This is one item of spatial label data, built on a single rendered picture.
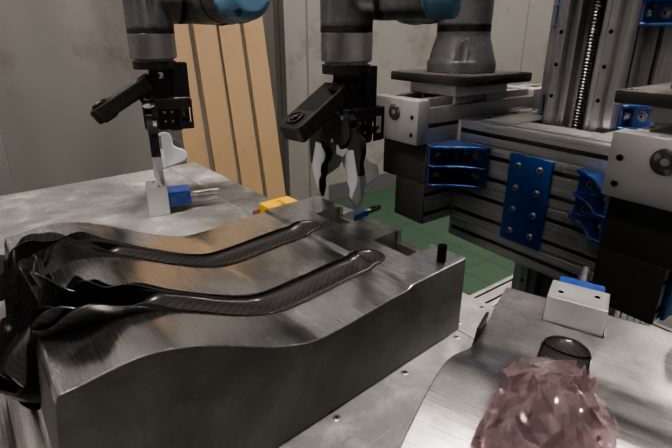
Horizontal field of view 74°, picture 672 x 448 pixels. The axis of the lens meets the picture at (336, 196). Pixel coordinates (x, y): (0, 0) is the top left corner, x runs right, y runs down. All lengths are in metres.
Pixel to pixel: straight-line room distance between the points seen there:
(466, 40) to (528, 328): 0.70
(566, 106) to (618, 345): 0.63
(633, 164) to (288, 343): 0.51
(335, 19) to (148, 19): 0.32
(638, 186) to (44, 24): 2.35
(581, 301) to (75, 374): 0.40
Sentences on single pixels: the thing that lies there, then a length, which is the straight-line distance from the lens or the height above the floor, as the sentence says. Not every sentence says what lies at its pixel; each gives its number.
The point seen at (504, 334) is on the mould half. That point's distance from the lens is 0.45.
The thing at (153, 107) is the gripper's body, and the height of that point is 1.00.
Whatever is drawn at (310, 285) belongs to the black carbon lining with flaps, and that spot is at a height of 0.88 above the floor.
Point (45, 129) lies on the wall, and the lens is 2.55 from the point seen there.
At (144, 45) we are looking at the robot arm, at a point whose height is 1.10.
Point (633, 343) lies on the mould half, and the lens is 0.49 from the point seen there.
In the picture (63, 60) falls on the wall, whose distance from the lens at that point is 2.53.
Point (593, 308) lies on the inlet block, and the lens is 0.47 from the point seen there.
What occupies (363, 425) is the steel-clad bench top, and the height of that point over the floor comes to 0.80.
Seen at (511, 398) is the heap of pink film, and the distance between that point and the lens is 0.29.
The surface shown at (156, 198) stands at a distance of 0.88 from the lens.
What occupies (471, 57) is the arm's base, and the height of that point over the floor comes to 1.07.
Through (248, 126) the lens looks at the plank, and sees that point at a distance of 2.36.
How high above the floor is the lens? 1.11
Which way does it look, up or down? 19 degrees down
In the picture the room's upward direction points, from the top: straight up
